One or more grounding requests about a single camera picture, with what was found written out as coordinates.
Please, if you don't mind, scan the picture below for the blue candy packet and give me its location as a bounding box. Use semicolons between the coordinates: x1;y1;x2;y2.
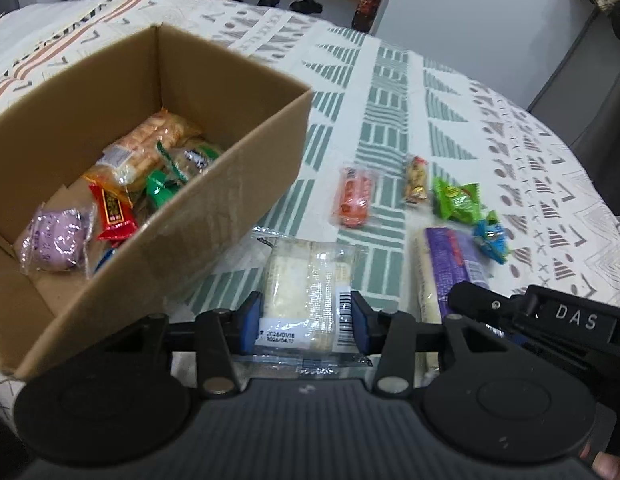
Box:
473;210;510;264

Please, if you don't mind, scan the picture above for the purple long cake package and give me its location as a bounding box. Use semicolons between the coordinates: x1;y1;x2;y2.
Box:
415;226;488;323

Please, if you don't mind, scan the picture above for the green candy packet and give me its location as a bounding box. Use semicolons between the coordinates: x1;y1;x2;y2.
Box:
433;177;481;226

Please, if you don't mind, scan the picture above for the brown cardboard box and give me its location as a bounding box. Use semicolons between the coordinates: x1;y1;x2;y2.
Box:
0;25;312;380

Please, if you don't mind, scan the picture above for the orange biscuit package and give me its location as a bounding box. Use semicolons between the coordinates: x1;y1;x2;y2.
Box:
83;110;203;204

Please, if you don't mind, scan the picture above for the white sandwich bread package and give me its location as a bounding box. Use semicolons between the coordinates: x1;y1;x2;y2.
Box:
238;226;372;376

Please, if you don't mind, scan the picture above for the red-orange sausage snack packet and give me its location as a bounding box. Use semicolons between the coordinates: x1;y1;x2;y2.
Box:
331;165;377;229

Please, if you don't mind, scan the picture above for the red snack packet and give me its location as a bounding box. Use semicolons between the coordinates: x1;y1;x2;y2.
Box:
88;183;138;243

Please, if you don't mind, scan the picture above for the purple round bun packet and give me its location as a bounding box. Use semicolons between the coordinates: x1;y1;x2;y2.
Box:
17;203;96;275

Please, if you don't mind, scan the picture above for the round pastry teal packet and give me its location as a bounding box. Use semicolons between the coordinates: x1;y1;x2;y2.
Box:
156;138;224;184

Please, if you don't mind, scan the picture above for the red bag by wall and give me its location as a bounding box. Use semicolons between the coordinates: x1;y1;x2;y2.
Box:
351;0;381;34

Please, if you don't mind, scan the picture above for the peanut snack packet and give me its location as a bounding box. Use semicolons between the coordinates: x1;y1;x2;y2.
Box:
403;156;428;205

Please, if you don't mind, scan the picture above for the person's right hand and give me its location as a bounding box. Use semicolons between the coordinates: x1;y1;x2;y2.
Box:
579;446;620;480

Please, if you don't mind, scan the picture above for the patterned bed blanket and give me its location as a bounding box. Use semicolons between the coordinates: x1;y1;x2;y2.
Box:
0;0;620;311

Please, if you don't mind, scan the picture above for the green snack packet in box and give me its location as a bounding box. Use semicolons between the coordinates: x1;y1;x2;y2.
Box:
146;170;182;210

